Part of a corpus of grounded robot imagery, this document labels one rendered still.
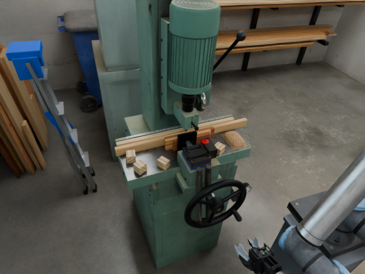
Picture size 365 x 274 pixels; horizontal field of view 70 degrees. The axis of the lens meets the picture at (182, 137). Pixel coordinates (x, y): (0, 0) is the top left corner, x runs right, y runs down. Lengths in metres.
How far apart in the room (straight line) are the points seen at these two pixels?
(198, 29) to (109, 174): 1.69
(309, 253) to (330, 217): 0.14
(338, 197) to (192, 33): 0.69
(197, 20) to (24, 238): 1.81
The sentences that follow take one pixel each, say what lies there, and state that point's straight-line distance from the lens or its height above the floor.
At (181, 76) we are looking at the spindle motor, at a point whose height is 1.27.
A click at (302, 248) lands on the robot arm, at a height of 0.92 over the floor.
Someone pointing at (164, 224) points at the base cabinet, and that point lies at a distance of 1.44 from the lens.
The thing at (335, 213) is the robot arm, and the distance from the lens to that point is 0.94.
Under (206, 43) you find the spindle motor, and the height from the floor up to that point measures 1.40.
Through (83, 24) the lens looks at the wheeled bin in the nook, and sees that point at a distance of 2.72.
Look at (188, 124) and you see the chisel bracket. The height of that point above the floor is 1.03.
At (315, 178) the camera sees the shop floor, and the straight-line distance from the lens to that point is 2.65.
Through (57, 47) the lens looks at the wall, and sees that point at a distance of 3.43.
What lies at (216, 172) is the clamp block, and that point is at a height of 0.92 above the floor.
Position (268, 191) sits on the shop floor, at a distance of 2.35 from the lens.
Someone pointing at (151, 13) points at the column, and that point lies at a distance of 1.14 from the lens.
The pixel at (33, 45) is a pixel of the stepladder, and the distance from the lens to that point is 1.69.
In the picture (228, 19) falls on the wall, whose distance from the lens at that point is 3.78.
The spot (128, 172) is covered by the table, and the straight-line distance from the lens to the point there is 1.12.
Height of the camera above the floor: 1.72
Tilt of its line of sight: 40 degrees down
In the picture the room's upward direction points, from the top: 4 degrees clockwise
